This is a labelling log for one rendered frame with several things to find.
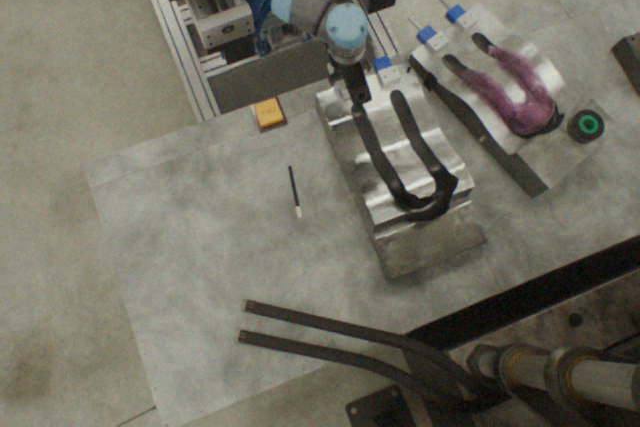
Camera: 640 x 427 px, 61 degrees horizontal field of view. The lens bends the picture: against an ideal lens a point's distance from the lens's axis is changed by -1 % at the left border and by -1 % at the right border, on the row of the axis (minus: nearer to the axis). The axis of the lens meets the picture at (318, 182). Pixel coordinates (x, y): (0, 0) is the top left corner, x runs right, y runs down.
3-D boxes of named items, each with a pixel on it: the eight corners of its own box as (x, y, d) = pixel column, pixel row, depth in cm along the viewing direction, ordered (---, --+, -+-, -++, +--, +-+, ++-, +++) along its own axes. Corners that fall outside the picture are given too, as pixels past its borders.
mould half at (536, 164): (407, 62, 154) (414, 42, 143) (474, 13, 159) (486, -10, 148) (531, 199, 144) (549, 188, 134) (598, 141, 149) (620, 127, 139)
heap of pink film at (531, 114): (449, 76, 147) (457, 62, 139) (496, 40, 150) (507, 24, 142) (516, 149, 142) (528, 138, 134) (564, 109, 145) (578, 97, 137)
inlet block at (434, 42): (400, 27, 154) (403, 16, 148) (413, 17, 154) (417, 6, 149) (431, 60, 151) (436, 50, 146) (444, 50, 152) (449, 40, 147)
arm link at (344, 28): (335, -9, 101) (376, 12, 101) (336, 14, 112) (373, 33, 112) (315, 27, 101) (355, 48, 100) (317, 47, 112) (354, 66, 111)
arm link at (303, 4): (296, -21, 113) (342, 4, 112) (268, 21, 111) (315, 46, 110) (296, -45, 106) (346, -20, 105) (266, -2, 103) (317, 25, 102)
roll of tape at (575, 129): (561, 135, 137) (568, 130, 134) (572, 109, 139) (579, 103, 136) (590, 149, 137) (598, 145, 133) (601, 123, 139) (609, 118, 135)
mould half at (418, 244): (315, 107, 149) (316, 86, 136) (402, 76, 153) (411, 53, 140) (388, 281, 137) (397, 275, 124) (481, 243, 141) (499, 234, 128)
